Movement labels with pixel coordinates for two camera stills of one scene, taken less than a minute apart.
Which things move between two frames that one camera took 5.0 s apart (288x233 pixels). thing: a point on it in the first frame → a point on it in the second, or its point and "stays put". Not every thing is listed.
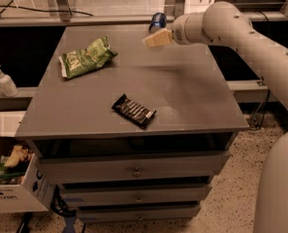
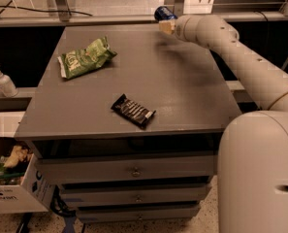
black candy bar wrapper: (133, 111) stays put
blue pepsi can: (157, 22) → (163, 13)
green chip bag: (78, 61) stays put
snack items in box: (17, 160) stays put
